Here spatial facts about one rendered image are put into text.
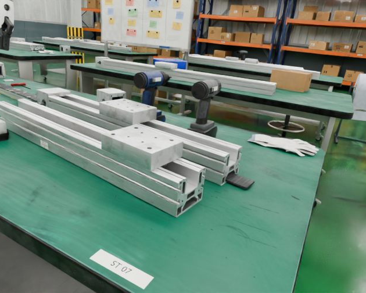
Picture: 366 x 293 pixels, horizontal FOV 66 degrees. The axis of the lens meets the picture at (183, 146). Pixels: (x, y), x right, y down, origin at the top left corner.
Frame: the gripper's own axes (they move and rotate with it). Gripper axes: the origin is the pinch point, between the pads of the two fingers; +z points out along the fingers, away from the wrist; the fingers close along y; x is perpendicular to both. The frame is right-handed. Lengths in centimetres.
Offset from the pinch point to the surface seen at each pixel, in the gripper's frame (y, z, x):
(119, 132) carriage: -63, 15, 3
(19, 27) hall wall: 1137, -110, -652
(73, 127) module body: -38.4, 19.2, -4.1
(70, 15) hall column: 644, -139, -510
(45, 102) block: -2.8, 17.6, -18.6
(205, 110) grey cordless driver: -65, 7, -36
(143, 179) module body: -74, 22, 5
